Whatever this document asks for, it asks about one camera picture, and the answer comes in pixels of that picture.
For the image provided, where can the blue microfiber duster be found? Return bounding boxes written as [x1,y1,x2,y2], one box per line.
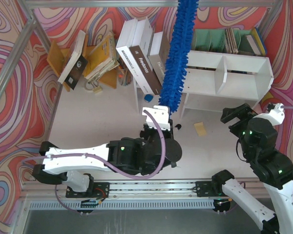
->
[159,0,199,115]

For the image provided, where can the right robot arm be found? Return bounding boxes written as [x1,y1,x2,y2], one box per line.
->
[211,103,293,234]

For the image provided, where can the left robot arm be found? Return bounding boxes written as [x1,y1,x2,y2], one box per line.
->
[32,124,182,197]

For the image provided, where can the white bookshelf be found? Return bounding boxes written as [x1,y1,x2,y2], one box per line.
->
[135,48,274,126]

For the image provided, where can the tan sticky note pad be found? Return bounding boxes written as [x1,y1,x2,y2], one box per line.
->
[194,122,207,137]

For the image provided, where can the blue tape measure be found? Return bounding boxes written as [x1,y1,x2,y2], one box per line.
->
[144,94,154,103]

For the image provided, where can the clear pencil cup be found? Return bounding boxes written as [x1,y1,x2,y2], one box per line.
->
[117,67,132,86]

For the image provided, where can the brown notebooks in organizer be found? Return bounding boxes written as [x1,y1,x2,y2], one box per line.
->
[225,27,238,54]

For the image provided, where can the blue yellow book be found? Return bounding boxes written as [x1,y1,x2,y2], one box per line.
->
[246,27,267,57]

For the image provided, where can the brass padlock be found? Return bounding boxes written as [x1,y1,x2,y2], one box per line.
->
[84,81,102,94]

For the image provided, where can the green desk organizer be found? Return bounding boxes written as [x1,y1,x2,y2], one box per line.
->
[191,29,254,56]

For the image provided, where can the brown Fredonia book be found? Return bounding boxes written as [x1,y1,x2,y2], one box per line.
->
[129,18,162,95]

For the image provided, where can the stack of yellow books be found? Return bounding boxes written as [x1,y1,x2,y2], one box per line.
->
[84,31,119,82]

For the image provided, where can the white Mademoiselle book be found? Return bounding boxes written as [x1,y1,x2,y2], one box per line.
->
[116,19,153,94]

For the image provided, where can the grey Lonely Ones book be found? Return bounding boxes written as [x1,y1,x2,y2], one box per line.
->
[148,31,170,85]

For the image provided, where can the black and white book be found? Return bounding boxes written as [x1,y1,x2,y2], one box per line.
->
[58,30,88,90]

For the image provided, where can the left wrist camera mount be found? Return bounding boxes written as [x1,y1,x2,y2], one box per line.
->
[142,105,171,131]

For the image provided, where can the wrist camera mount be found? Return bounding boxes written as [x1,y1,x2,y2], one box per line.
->
[142,105,171,131]
[254,103,285,126]

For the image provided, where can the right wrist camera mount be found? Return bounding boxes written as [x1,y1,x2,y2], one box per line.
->
[254,103,285,126]

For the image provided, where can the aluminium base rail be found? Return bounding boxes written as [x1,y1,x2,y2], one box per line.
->
[21,179,197,200]

